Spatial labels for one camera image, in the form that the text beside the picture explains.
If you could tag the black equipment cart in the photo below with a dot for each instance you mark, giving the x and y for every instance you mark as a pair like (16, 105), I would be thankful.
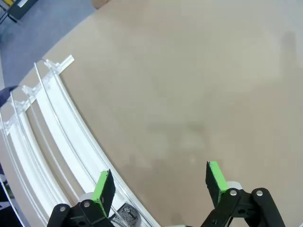
(21, 9)

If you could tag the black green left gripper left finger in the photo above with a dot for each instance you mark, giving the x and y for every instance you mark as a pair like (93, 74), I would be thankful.
(101, 189)

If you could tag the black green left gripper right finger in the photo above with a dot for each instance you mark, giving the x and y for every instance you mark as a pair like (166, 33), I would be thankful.
(215, 179)

